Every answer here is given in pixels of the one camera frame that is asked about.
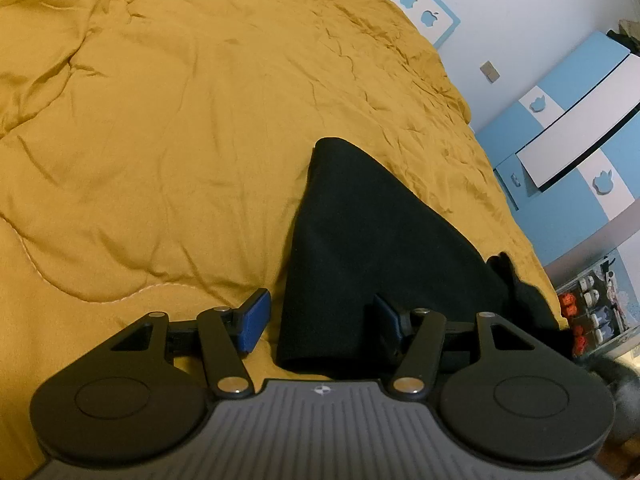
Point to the grey shoe rack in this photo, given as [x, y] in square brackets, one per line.
[620, 310]

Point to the group of assorted shoes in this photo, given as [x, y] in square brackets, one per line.
[595, 305]

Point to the yellow quilt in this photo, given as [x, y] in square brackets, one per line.
[150, 135]

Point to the white black-edged panel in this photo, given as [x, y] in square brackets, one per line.
[575, 145]

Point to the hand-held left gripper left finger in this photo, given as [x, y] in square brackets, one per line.
[252, 319]

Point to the black pants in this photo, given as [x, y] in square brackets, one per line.
[375, 235]

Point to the beige wall socket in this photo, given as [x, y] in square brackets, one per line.
[489, 72]

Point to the blue white wardrobe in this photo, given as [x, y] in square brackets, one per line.
[575, 65]

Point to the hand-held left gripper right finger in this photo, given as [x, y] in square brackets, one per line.
[391, 321]

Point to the dark cloth bundle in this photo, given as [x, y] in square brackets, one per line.
[627, 35]

